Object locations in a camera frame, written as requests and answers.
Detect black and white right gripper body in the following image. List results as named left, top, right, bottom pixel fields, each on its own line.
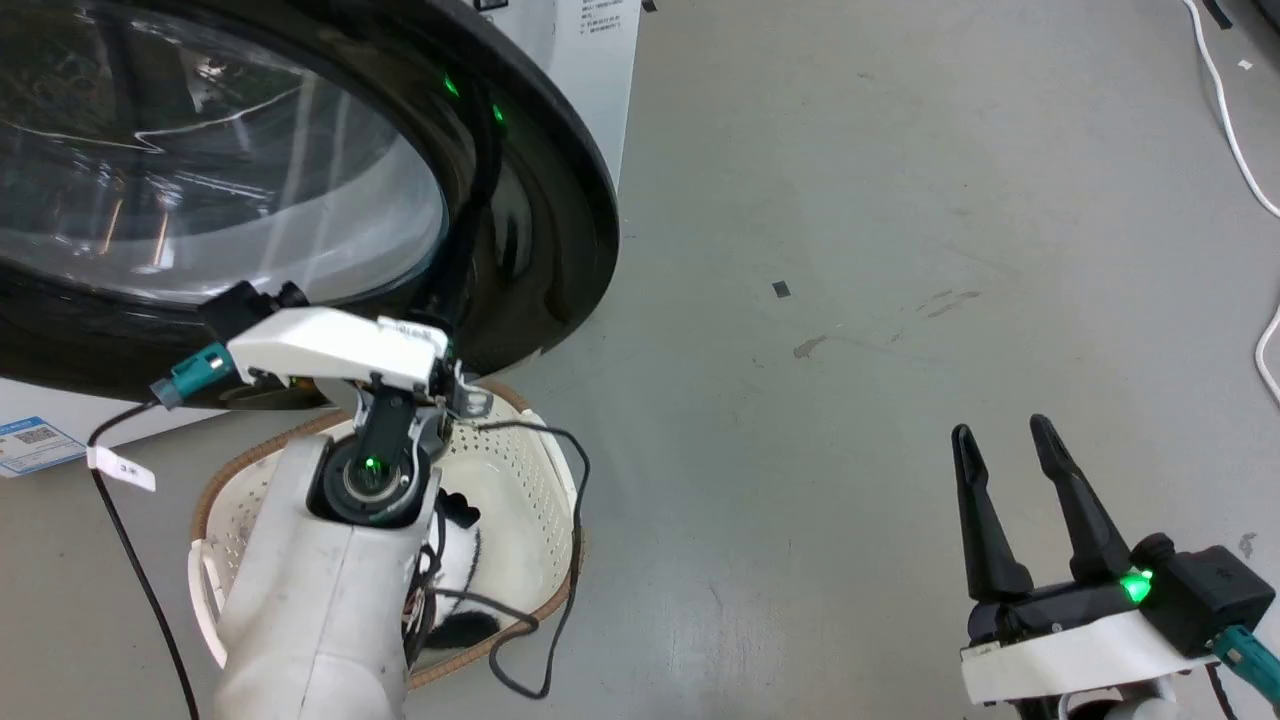
left=959, top=578, right=1219, bottom=707

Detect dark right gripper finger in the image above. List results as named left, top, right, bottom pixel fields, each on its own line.
left=950, top=424, right=1036, bottom=603
left=1029, top=414, right=1135, bottom=586

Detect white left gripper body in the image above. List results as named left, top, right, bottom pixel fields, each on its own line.
left=227, top=306, right=453, bottom=394

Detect black round glass washer door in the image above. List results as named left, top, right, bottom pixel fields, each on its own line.
left=0, top=0, right=622, bottom=411

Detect white washing machine body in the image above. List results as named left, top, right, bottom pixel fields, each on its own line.
left=0, top=0, right=643, bottom=479

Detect white laundry basket brown rim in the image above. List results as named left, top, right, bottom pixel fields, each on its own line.
left=187, top=380, right=586, bottom=691

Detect black and white plush toy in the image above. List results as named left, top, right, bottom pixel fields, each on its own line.
left=436, top=488, right=503, bottom=649

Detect blue and white QR sticker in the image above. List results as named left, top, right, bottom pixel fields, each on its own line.
left=0, top=415, right=88, bottom=478

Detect white printed washer label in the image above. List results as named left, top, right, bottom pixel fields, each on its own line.
left=578, top=0, right=642, bottom=39

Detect dark object at floor edge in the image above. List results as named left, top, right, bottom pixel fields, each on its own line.
left=1203, top=0, right=1280, bottom=33

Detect teal left camera cable plug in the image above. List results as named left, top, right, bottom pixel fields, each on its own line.
left=150, top=342, right=238, bottom=410

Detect teal camera cable plug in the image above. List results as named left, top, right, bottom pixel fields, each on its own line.
left=1211, top=624, right=1280, bottom=707
left=150, top=342, right=238, bottom=410

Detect teal right camera cable plug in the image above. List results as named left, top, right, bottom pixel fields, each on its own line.
left=1211, top=624, right=1280, bottom=707

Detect black cable with white tag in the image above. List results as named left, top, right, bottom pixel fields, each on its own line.
left=86, top=398, right=201, bottom=720

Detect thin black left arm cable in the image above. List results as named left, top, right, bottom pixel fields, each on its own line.
left=404, top=420, right=593, bottom=700

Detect white floor cable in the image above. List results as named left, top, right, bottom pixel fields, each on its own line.
left=1182, top=0, right=1280, bottom=406

